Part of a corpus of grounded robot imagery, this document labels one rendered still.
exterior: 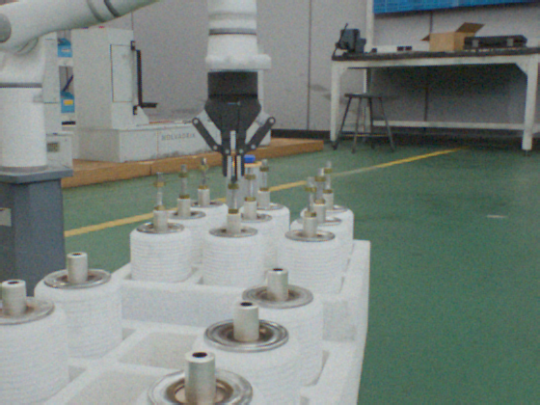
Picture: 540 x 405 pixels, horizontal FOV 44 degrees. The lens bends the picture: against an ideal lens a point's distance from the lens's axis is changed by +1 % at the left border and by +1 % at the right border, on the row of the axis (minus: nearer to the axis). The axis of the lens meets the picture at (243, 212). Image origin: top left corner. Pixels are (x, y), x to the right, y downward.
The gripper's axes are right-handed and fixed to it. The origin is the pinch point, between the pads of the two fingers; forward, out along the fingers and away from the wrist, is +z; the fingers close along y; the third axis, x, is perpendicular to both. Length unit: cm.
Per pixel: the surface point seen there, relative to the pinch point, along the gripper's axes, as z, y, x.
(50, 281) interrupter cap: 9.7, 23.9, 23.8
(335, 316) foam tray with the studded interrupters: 19.6, -12.4, 13.2
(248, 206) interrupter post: 7.9, -3.8, -10.0
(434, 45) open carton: -46, -217, -420
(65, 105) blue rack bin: 3, 92, -584
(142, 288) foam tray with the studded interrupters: 17.5, 14.1, 2.7
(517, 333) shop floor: 35, -58, -16
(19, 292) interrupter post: 7.7, 25.2, 34.4
